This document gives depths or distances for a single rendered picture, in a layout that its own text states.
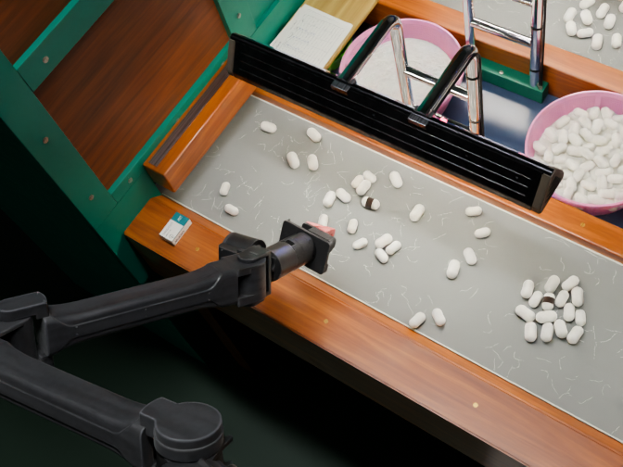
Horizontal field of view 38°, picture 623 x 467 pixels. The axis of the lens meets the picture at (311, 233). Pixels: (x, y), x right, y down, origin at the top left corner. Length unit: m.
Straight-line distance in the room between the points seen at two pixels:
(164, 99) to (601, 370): 0.97
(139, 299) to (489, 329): 0.65
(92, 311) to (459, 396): 0.65
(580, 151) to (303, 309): 0.63
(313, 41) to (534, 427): 0.96
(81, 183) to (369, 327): 0.60
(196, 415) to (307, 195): 0.88
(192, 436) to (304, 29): 1.22
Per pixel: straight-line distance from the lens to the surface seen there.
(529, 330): 1.66
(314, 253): 1.58
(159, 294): 1.39
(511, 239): 1.76
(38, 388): 1.19
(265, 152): 1.93
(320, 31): 2.05
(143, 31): 1.74
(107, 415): 1.12
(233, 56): 1.65
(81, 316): 1.35
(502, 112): 2.00
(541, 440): 1.60
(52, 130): 1.64
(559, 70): 1.95
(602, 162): 1.85
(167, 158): 1.84
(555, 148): 1.86
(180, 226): 1.84
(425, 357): 1.65
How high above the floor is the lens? 2.31
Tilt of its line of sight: 60 degrees down
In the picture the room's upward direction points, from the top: 22 degrees counter-clockwise
